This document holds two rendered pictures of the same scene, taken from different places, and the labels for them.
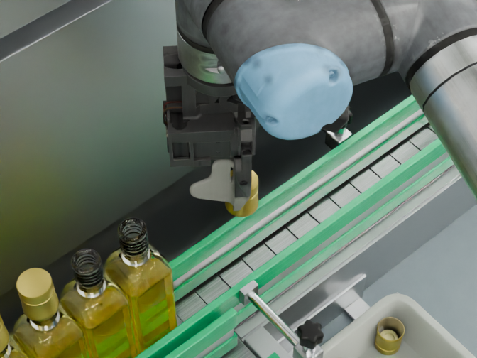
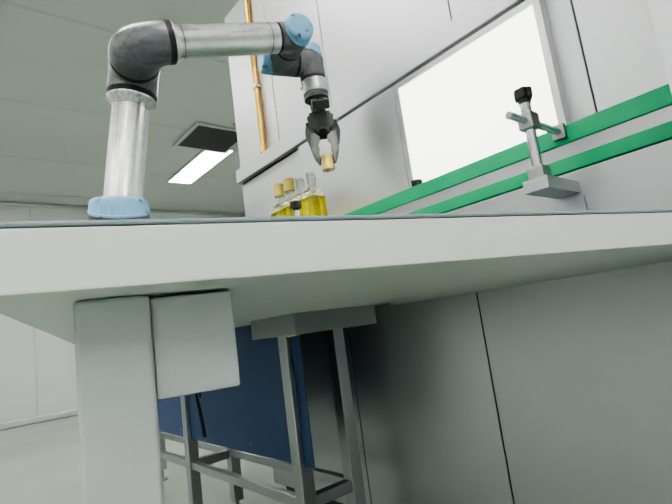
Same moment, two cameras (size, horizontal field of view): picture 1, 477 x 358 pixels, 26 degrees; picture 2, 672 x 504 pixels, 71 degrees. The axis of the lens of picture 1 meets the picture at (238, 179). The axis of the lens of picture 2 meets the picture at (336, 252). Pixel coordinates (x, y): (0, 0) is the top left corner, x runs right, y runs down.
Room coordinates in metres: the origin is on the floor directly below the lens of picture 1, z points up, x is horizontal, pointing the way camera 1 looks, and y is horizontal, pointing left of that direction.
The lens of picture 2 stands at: (0.61, -1.28, 0.68)
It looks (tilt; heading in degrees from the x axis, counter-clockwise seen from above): 9 degrees up; 89
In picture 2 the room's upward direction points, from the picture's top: 8 degrees counter-clockwise
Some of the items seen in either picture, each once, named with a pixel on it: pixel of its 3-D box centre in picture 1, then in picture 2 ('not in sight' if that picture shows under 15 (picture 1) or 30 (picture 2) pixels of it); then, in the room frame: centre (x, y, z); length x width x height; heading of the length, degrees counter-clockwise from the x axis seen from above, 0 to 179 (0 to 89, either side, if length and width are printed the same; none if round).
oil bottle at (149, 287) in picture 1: (143, 305); (316, 223); (0.58, 0.11, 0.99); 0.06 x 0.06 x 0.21; 40
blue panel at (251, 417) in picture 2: not in sight; (206, 377); (0.05, 0.66, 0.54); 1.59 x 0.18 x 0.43; 130
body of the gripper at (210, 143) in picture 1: (212, 100); (319, 116); (0.63, 0.02, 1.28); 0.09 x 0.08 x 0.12; 94
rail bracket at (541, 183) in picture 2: not in sight; (543, 158); (0.97, -0.55, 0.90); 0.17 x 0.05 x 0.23; 40
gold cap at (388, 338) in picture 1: (389, 337); not in sight; (0.65, -0.20, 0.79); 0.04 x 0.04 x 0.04
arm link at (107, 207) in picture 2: not in sight; (120, 227); (0.19, -0.32, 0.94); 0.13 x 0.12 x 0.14; 116
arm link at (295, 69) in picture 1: (297, 54); (280, 58); (0.54, -0.04, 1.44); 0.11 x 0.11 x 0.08; 26
